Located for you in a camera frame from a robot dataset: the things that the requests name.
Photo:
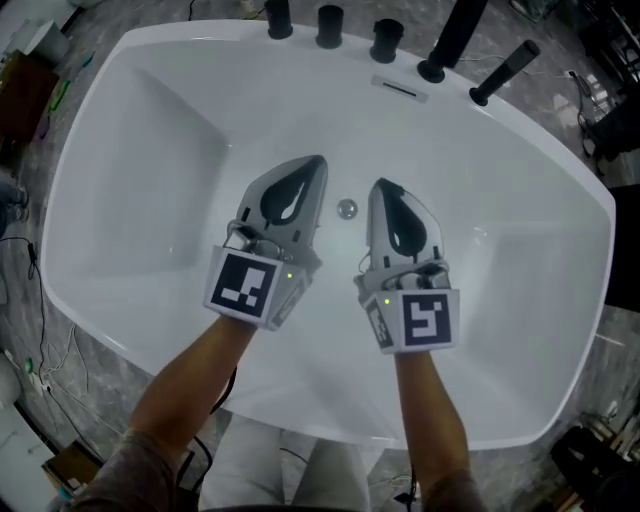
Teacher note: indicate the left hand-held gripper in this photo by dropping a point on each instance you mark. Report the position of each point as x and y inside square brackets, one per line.
[240, 287]

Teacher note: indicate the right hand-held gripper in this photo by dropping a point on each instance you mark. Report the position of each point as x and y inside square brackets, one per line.
[425, 320]

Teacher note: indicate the person's right forearm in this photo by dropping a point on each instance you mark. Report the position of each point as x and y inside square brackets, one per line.
[430, 415]

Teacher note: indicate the person's left forearm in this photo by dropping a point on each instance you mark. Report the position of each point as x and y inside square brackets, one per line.
[190, 380]

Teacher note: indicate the white bathtub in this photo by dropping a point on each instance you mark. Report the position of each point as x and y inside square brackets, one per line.
[150, 175]

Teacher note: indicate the chrome overflow slot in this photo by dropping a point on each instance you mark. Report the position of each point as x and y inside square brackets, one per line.
[400, 88]

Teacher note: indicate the black faucet knob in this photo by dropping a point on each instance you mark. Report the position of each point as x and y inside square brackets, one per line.
[329, 27]
[386, 42]
[279, 20]

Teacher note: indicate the black hand shower wand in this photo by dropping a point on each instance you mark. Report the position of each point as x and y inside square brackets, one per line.
[505, 72]

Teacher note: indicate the green floor tool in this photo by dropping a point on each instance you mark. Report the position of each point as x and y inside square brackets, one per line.
[60, 94]

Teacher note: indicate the person's light grey trousers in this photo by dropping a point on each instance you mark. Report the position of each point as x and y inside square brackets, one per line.
[260, 465]

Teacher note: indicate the white cylindrical bin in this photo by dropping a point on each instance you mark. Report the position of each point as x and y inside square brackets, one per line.
[47, 42]

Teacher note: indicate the white power strip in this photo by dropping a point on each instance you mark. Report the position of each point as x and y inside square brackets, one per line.
[42, 384]

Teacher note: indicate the person's brown printed shirt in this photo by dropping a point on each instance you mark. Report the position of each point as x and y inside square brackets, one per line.
[135, 475]

